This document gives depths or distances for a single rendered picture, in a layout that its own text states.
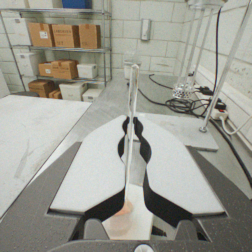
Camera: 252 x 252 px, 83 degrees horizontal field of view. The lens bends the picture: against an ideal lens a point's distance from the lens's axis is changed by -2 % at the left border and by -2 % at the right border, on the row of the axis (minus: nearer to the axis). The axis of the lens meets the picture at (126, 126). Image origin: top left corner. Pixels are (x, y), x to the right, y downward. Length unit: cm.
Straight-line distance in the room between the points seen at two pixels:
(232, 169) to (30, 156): 59
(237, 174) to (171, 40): 223
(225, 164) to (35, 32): 255
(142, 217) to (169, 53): 242
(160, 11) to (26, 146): 233
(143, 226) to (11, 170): 37
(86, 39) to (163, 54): 114
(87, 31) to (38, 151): 196
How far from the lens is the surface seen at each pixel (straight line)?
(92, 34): 229
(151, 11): 252
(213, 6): 48
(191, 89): 51
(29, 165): 49
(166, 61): 256
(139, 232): 25
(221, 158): 55
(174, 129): 58
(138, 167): 42
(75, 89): 250
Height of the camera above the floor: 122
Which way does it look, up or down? 33 degrees down
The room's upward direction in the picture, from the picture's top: 3 degrees clockwise
